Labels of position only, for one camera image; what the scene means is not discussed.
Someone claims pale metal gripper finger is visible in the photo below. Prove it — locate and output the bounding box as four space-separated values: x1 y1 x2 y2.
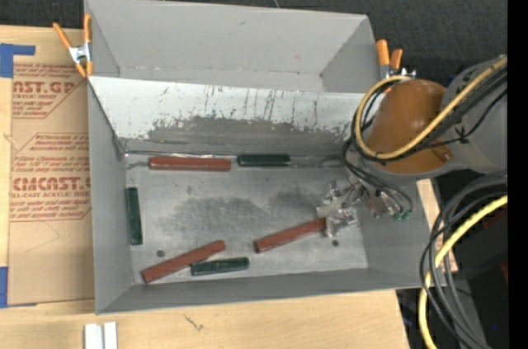
316 181 352 217
323 209 360 238

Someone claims red-brown flat block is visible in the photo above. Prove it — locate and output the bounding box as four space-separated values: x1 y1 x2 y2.
141 239 227 285
252 217 330 254
148 156 233 172

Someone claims dark green flat block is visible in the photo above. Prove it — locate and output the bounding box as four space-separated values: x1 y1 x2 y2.
237 153 292 167
125 186 144 246
190 256 251 277

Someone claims grey metal bin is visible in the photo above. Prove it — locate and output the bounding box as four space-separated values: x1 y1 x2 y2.
83 0 449 316

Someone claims brown cardboard board, red print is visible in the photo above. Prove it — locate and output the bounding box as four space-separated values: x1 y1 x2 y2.
0 24 96 308

